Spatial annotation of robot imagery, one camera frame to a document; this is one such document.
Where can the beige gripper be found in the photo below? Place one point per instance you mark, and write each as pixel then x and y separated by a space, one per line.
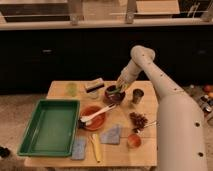
pixel 123 83

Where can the green pepper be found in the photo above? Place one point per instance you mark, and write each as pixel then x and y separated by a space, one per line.
pixel 116 90

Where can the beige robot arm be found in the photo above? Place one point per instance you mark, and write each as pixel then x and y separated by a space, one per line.
pixel 180 135

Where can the metal cup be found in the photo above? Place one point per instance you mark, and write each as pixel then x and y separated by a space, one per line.
pixel 137 96

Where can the brown dried chili bunch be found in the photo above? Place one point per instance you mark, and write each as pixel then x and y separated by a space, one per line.
pixel 138 120

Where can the wooden table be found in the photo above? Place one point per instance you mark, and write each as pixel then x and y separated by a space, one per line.
pixel 116 155

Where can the orange plate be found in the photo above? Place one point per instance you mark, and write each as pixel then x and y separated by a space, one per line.
pixel 97 122

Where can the green translucent cup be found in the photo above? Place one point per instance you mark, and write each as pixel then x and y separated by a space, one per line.
pixel 71 89

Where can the metal spoon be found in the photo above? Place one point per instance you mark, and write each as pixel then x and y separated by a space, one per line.
pixel 146 126

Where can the white spatula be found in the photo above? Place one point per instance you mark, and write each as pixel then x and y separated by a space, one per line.
pixel 103 110

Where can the grey sponge right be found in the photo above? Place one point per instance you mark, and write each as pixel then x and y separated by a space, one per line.
pixel 111 136

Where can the grey sponge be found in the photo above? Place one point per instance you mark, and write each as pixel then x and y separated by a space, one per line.
pixel 111 136
pixel 79 146

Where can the small orange cup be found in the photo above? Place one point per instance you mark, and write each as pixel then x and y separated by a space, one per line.
pixel 133 141

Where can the yellow banana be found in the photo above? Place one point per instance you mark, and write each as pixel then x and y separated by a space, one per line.
pixel 97 147

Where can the grey sponge left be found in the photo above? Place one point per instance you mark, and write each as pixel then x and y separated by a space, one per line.
pixel 79 146

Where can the green plastic tray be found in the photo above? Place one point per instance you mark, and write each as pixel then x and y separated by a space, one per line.
pixel 51 129

